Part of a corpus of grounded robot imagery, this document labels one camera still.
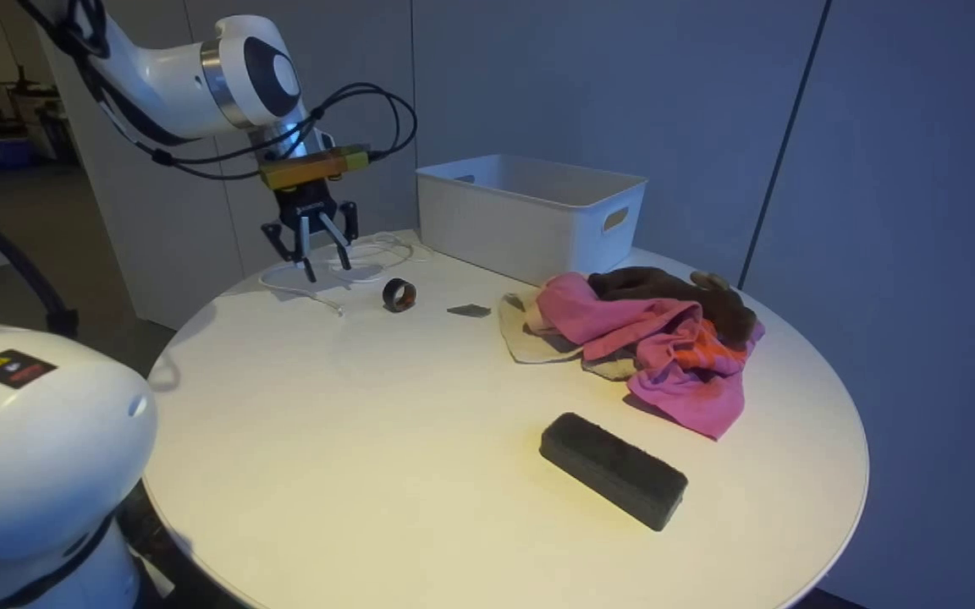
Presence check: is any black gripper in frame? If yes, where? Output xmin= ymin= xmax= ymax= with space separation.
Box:
xmin=259 ymin=181 xmax=363 ymax=289

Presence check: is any dark masking tape roll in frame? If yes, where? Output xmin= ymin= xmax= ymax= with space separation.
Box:
xmin=381 ymin=274 xmax=420 ymax=319

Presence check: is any small grey flat piece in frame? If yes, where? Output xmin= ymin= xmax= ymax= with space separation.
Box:
xmin=445 ymin=298 xmax=496 ymax=322

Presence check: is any white plastic storage bin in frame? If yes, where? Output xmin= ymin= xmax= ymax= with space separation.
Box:
xmin=412 ymin=153 xmax=649 ymax=289

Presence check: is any beige mesh cloth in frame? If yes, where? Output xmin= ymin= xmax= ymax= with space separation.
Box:
xmin=496 ymin=285 xmax=640 ymax=386

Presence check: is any blue container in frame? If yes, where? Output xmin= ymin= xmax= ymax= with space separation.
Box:
xmin=0 ymin=133 xmax=41 ymax=172

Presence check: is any black rectangular block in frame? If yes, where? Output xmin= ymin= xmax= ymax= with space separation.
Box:
xmin=535 ymin=408 xmax=694 ymax=536

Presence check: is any dark brown cloth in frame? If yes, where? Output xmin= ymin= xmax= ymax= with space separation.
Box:
xmin=585 ymin=263 xmax=761 ymax=353

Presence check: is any pink cloth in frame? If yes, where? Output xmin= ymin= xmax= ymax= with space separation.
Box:
xmin=521 ymin=271 xmax=764 ymax=442

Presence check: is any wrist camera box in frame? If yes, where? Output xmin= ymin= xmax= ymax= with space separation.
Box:
xmin=259 ymin=145 xmax=376 ymax=193

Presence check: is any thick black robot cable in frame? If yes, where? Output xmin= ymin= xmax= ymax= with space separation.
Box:
xmin=0 ymin=186 xmax=80 ymax=337

